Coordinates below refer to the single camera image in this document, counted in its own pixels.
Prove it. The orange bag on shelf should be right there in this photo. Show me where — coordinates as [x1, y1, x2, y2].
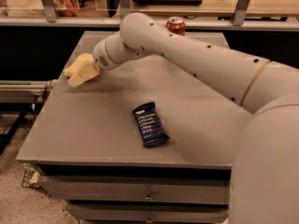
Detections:
[52, 0, 79, 17]

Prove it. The metal shelf rail frame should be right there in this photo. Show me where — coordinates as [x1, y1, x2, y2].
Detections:
[0, 0, 299, 31]

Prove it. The wire basket on floor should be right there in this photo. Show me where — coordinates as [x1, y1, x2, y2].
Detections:
[21, 169, 44, 191]

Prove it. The red soda can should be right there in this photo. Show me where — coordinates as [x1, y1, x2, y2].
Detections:
[165, 17, 186, 35]

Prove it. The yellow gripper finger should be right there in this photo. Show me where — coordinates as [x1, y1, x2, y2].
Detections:
[68, 62, 100, 87]

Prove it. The yellow sponge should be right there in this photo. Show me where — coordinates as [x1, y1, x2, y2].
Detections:
[64, 53, 93, 77]

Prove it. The grey drawer cabinet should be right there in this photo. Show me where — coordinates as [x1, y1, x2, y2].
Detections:
[18, 35, 249, 210]

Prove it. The lower grey drawer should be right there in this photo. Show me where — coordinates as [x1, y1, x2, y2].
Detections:
[66, 203, 228, 224]

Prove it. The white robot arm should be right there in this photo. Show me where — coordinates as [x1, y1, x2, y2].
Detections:
[64, 13, 299, 224]

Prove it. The dark blue snack bar wrapper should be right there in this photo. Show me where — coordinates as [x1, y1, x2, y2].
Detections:
[132, 102, 170, 147]

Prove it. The grey drawer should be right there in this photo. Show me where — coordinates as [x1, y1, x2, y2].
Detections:
[38, 175, 230, 205]
[66, 203, 228, 224]

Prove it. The upper grey drawer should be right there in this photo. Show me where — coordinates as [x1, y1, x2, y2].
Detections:
[38, 175, 230, 205]

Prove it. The grey low bench left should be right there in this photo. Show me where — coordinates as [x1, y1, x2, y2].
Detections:
[0, 80, 51, 104]

